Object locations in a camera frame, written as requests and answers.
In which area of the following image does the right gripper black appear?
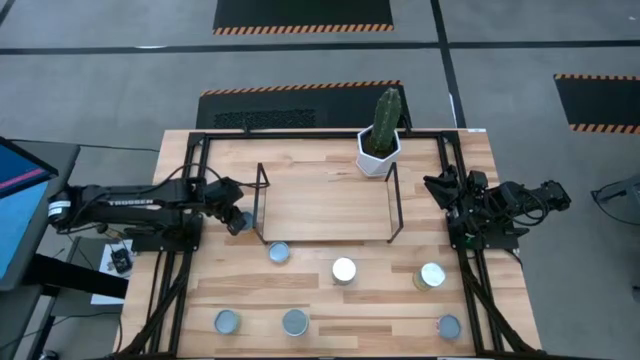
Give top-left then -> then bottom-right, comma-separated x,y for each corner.
423,167 -> 490,216

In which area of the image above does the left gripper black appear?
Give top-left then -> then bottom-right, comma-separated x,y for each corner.
201,176 -> 250,237

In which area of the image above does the short yellow mushroom can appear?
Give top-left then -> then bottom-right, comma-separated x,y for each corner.
267,240 -> 292,265

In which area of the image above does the yellow beans can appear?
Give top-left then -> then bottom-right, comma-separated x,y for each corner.
412,262 -> 447,293

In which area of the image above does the tomatoes can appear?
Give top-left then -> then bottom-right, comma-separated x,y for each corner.
213,308 -> 242,336

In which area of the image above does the peaches can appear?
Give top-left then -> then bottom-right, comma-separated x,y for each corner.
281,308 -> 311,338

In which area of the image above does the green peas can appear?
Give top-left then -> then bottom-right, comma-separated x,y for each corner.
331,256 -> 358,286

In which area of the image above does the short red and white can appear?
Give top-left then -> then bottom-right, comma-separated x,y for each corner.
435,313 -> 463,342

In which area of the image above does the green cactus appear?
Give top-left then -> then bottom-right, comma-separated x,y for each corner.
368,87 -> 403,159

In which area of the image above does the small black device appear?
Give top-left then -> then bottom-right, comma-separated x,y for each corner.
110,248 -> 134,275

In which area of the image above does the black mat with striped edge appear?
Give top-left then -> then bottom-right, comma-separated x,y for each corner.
213,0 -> 395,36
553,73 -> 640,135
195,80 -> 413,131

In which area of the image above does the white paper sheet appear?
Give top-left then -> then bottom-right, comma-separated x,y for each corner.
91,238 -> 135,306

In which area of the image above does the grey side desk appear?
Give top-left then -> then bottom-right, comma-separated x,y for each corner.
0,139 -> 82,360

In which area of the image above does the computer monitor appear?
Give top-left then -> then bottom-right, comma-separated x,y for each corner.
0,137 -> 60,292

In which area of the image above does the wooden shelf with black frame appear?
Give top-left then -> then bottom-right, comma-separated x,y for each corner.
252,160 -> 405,246

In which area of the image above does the black aluminium table frame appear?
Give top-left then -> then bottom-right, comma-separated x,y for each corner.
113,129 -> 544,360

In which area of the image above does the grey equipment with cable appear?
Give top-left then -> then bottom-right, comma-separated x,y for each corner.
591,173 -> 640,227

